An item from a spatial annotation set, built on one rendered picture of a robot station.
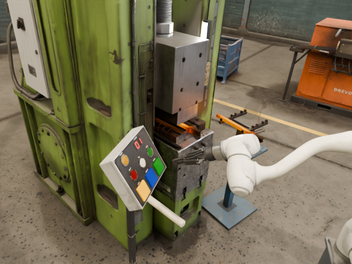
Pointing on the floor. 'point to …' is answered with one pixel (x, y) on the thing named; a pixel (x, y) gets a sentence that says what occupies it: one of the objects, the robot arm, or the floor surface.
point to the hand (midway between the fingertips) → (179, 161)
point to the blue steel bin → (229, 56)
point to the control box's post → (131, 235)
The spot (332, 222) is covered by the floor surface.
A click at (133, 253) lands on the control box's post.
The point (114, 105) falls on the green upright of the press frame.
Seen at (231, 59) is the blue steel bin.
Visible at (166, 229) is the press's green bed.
